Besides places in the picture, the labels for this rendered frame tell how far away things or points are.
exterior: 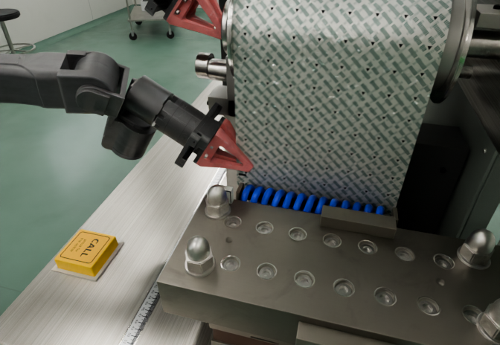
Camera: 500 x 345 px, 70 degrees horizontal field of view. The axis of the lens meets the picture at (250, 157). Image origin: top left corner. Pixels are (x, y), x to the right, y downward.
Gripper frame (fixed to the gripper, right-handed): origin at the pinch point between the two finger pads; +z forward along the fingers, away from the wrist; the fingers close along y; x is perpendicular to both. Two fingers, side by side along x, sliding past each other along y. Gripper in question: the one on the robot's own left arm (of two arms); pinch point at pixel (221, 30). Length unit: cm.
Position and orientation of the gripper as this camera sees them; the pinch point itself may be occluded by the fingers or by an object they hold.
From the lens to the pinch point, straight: 55.0
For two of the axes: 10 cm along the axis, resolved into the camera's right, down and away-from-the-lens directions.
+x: 6.0, -5.9, -5.4
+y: -2.7, 4.9, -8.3
